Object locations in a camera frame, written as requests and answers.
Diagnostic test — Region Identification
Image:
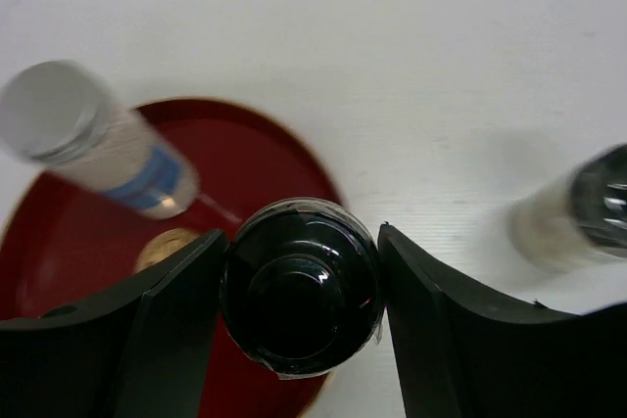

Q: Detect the silver-capped white blue bottle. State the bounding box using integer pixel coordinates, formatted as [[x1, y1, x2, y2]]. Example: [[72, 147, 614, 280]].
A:
[[1, 61, 200, 219]]

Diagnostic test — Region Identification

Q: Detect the black-capped white spice jar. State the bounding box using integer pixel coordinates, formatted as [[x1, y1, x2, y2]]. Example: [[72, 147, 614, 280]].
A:
[[509, 144, 626, 272]]

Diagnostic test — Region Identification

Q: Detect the red round lacquer tray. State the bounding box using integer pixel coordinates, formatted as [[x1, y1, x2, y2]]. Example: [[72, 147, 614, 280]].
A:
[[1, 99, 339, 417]]

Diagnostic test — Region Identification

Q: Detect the black-capped brown spice jar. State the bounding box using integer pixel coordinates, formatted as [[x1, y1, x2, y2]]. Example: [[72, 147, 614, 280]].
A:
[[219, 198, 385, 380]]

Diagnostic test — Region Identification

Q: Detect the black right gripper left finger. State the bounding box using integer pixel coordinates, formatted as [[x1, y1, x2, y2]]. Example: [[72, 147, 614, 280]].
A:
[[1, 230, 227, 417]]

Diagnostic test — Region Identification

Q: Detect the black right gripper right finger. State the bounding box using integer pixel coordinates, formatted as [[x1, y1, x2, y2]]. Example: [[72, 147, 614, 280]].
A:
[[378, 224, 626, 417]]

